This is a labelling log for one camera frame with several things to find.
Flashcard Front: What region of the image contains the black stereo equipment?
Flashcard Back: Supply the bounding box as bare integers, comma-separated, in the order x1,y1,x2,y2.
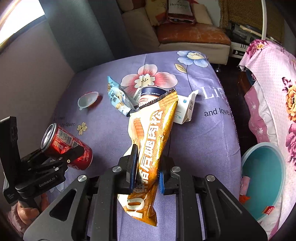
225,21,278,60

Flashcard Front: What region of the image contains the light blue snack wrapper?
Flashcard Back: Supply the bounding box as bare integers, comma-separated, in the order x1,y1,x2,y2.
107,76,135,117

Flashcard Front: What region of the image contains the white pole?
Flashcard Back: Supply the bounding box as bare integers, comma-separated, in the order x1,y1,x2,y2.
261,0,267,40

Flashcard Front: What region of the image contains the beige sofa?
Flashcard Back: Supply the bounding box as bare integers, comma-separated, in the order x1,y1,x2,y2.
117,1,231,65

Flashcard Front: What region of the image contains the orange chip snack bag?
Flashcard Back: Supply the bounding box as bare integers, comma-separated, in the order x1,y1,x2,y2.
117,89,178,226

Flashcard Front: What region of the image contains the white plastic jelly cup lid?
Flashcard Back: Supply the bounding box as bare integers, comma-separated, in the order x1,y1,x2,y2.
77,91,99,110

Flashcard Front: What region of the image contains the Hennessy printed pillow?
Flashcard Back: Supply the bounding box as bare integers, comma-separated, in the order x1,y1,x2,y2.
168,0,195,24

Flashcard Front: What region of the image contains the yellow-brown patterned cloth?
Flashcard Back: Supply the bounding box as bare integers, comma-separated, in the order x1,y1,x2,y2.
219,0,285,43

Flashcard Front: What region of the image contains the orange-brown leather cushion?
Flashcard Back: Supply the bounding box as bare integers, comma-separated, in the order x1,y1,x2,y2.
157,23,231,45

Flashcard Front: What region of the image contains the person's left hand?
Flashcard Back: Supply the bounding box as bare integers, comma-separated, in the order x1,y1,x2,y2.
7,193,49,237

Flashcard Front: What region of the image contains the red cola can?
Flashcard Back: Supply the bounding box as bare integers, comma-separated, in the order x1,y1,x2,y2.
41,123,93,170

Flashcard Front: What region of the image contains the grey-blue curtain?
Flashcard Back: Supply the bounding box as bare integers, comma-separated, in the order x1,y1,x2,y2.
40,0,135,73

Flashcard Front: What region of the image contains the white strawberry yogurt cup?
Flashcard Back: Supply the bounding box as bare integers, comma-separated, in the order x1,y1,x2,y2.
138,86,167,108

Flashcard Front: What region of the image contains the small white paper carton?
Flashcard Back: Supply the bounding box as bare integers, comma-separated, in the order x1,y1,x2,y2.
174,90,199,125

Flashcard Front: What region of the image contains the pink floral quilt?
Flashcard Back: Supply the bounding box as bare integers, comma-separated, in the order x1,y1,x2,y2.
239,40,295,238

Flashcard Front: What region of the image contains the teal plastic trash bin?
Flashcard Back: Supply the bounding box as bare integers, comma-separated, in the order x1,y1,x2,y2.
239,142,285,222

